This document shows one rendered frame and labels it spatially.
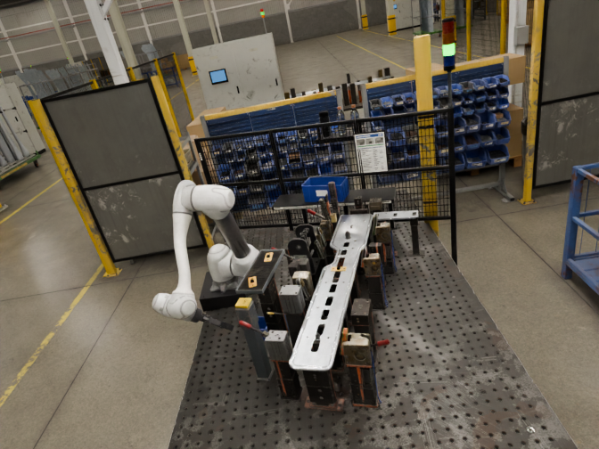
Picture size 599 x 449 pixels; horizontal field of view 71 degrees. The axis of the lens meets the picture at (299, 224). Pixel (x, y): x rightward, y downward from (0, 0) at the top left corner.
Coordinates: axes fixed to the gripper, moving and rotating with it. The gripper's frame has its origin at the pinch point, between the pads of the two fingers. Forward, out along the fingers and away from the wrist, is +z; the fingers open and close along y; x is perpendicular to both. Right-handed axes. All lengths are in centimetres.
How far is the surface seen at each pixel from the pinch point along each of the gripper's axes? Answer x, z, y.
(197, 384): 31.7, -4.2, -2.1
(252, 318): -6.4, -8.2, -40.2
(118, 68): -276, -100, 386
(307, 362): 4, 7, -69
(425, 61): -191, 42, -47
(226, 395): 30.9, 4.2, -20.0
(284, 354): 4, 4, -56
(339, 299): -29, 27, -53
